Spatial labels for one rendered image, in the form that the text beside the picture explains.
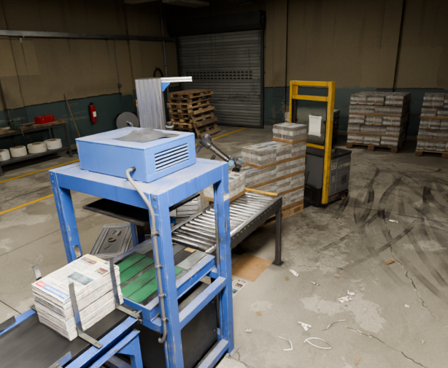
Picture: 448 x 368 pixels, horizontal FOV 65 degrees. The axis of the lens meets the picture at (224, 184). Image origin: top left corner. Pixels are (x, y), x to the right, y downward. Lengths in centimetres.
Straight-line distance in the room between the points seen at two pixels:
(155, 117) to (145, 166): 183
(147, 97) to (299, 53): 791
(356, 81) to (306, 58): 159
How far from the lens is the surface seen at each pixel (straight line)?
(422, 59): 1047
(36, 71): 1016
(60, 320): 218
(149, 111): 378
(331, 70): 1089
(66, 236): 267
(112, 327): 223
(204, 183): 214
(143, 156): 199
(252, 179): 453
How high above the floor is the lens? 218
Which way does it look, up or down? 19 degrees down
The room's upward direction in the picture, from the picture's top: 2 degrees counter-clockwise
